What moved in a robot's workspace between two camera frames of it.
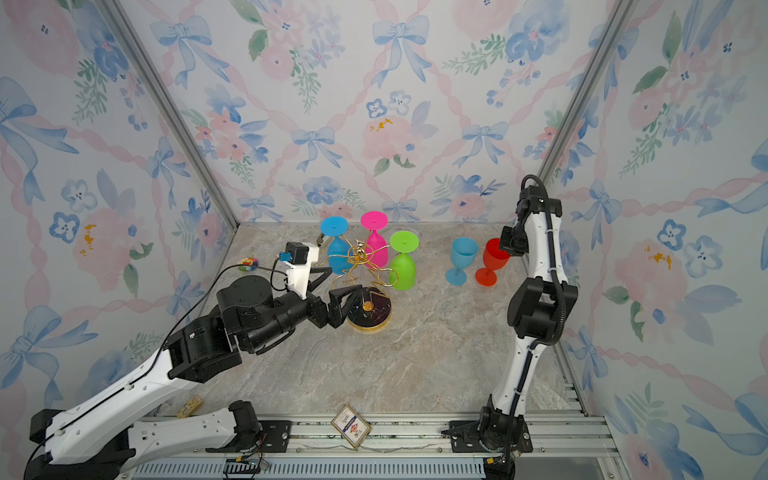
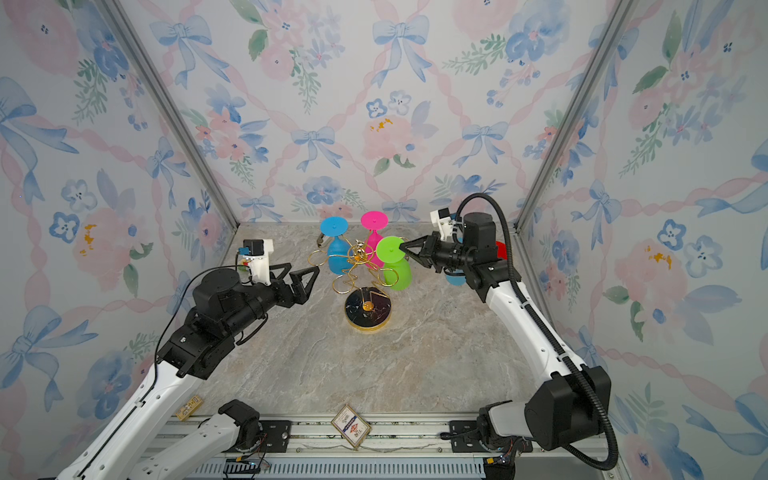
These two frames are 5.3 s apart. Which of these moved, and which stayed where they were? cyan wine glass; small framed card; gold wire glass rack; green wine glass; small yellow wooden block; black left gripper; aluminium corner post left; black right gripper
Moved: black right gripper; black left gripper; green wine glass
Stayed: aluminium corner post left; small framed card; cyan wine glass; gold wire glass rack; small yellow wooden block
